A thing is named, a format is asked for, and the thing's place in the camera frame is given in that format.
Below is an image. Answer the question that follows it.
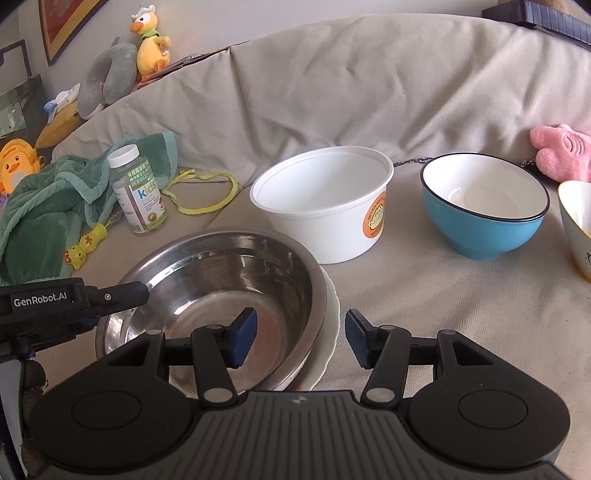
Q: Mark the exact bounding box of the green towel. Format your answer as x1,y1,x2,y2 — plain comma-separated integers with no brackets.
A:
0,130,178,286

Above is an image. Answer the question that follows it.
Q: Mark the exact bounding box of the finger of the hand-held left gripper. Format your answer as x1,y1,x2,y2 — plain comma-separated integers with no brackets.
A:
90,281,151,320

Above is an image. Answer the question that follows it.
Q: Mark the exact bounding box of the orange duck toy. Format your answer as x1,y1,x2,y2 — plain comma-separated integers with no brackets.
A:
0,137,46,195

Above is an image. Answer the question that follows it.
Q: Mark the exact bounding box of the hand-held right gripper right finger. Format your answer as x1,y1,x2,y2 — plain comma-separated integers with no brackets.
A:
345,309,497,409

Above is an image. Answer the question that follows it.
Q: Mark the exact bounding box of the blue bowl white inside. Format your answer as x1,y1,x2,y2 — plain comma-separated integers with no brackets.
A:
420,153,551,260

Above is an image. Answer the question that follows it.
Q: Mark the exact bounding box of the yellow cushion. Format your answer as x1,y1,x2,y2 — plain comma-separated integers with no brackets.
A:
36,99,86,148

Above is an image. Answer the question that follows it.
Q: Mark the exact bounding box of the beige blanket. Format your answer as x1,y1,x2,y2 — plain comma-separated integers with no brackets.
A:
0,9,591,480

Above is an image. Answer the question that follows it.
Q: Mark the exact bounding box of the white plastic bowl orange sticker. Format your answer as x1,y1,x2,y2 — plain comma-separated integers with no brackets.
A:
250,146,394,265

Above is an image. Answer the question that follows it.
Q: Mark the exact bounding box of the white capped vitamin bottle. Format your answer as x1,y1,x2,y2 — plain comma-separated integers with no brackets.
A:
107,144,168,236

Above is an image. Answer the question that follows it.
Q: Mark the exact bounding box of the red framed picture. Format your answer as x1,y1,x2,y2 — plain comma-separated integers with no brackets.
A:
38,0,109,66

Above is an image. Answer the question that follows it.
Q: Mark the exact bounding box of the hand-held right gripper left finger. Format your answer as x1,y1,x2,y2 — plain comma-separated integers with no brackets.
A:
107,307,257,409

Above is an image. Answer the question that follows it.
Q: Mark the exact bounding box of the blue bowl with yellow rim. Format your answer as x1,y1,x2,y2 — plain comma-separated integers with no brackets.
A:
557,180,591,283

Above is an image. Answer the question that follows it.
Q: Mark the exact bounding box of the white plate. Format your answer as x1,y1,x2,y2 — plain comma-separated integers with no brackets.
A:
293,265,341,394

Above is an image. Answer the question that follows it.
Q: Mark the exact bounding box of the pink plush toy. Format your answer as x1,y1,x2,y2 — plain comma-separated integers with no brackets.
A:
529,123,591,183

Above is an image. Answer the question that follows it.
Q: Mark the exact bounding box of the stainless steel bowl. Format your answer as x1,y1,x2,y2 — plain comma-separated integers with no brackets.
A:
95,228,328,400

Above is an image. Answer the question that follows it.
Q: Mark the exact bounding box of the dark stringed instrument neck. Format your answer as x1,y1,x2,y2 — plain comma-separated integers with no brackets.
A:
482,0,591,51

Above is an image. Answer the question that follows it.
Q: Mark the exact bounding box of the white blue tissue pack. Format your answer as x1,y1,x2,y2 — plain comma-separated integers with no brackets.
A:
44,84,81,114

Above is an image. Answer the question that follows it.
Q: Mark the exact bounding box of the yellow duck plush toy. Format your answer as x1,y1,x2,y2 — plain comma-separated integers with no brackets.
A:
129,4,171,77

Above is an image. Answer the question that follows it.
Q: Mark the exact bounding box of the grey neck pillow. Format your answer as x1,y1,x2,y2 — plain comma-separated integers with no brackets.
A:
78,44,139,121

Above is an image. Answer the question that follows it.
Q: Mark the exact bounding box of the yellow ribbon strap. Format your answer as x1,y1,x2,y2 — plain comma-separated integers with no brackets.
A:
161,168,238,216

